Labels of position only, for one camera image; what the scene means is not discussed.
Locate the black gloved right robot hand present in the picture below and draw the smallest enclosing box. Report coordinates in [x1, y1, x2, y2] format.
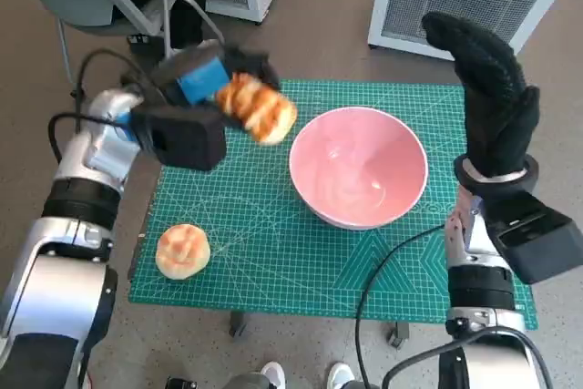
[421, 11, 541, 179]

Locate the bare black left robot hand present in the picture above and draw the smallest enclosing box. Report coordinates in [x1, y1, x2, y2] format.
[152, 40, 281, 131]

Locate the braided toy bread loaf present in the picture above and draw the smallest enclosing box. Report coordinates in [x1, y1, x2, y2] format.
[214, 72, 299, 145]

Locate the pink bowl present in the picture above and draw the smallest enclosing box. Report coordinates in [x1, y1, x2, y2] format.
[288, 107, 429, 230]

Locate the round toy bread bun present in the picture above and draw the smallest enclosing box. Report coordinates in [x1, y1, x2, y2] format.
[155, 222, 212, 280]

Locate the green cutting mat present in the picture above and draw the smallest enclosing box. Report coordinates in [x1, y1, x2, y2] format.
[127, 78, 538, 331]

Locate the metal table leg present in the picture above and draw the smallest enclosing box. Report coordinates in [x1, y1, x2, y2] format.
[386, 319, 410, 347]
[227, 311, 250, 340]

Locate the white shoe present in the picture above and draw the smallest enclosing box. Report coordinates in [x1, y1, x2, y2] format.
[326, 361, 356, 389]
[260, 361, 287, 389]

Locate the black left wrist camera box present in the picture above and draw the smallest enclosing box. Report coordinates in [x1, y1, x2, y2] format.
[130, 105, 228, 172]

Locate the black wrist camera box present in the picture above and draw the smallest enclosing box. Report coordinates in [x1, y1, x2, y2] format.
[482, 190, 583, 285]
[130, 105, 228, 172]

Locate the black looped left forearm cable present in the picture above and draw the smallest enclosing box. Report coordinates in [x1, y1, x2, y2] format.
[75, 48, 159, 107]

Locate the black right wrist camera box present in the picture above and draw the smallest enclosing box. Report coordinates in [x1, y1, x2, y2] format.
[482, 190, 583, 285]

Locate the long black robot cable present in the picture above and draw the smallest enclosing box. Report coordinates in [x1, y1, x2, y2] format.
[354, 224, 450, 389]

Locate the black cable over right shoulder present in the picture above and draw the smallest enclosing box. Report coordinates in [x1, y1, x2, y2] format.
[381, 325, 559, 389]

